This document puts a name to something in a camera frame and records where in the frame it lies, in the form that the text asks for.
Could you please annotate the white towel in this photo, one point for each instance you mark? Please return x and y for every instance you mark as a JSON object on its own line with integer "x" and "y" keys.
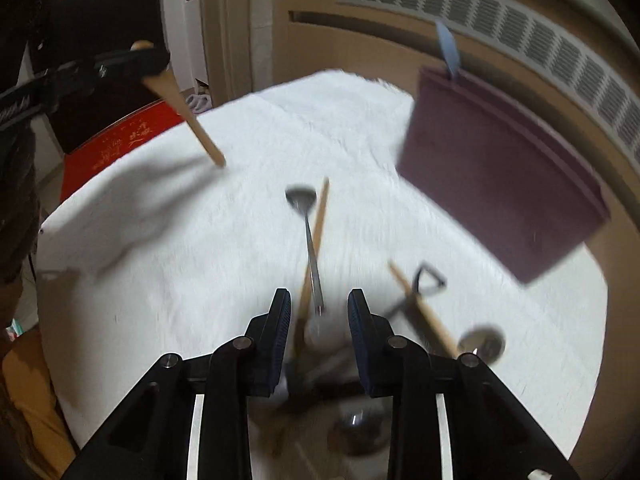
{"x": 200, "y": 240}

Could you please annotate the wooden spoon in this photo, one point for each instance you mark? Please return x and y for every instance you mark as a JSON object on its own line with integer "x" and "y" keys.
{"x": 195, "y": 127}

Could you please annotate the maroon utensil box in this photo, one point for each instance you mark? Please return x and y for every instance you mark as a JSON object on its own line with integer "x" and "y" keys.
{"x": 495, "y": 175}

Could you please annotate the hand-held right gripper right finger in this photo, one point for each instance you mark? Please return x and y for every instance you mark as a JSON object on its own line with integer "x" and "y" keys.
{"x": 357, "y": 345}

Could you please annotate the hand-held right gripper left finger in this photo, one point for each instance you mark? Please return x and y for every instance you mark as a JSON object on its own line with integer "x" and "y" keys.
{"x": 282, "y": 340}

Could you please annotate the white slippers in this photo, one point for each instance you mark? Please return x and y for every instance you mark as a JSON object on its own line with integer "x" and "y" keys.
{"x": 200, "y": 100}

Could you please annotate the wooden chopstick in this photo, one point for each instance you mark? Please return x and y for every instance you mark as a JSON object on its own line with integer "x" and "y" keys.
{"x": 425, "y": 310}
{"x": 316, "y": 230}

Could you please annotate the person's dark hair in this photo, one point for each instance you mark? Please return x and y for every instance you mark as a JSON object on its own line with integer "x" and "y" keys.
{"x": 15, "y": 210}

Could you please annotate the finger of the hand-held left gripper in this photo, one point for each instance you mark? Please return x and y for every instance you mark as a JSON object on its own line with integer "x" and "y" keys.
{"x": 125, "y": 66}

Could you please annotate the red box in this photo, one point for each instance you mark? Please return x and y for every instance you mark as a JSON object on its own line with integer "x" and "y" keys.
{"x": 115, "y": 147}

